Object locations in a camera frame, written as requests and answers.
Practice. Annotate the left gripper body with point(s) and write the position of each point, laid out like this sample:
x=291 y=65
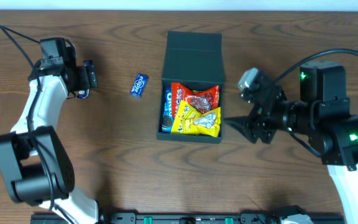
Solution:
x=92 y=75

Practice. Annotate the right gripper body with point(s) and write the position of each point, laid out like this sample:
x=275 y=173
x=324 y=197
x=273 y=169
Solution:
x=266 y=115

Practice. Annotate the purple Dairy Milk chocolate bar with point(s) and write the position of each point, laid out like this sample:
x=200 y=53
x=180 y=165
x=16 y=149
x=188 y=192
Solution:
x=83 y=84

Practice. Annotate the red Hacks candy bag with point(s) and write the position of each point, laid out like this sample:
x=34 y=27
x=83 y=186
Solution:
x=202 y=101

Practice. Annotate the yellow Hacks candy bag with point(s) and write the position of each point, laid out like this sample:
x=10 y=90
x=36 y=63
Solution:
x=191 y=122

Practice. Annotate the blue Oreo cookie pack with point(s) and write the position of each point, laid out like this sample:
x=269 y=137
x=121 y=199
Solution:
x=167 y=118

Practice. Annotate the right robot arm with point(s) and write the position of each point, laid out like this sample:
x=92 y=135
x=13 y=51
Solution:
x=320 y=121

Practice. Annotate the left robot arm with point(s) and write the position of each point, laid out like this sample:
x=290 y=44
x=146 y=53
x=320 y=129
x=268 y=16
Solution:
x=33 y=162

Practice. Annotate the blue Eclipse mint pack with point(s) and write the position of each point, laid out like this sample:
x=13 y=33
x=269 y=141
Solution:
x=139 y=85

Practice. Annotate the dark green open box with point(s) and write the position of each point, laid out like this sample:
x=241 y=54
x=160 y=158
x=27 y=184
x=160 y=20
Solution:
x=195 y=60

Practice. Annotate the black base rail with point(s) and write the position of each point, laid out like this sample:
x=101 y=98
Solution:
x=131 y=218

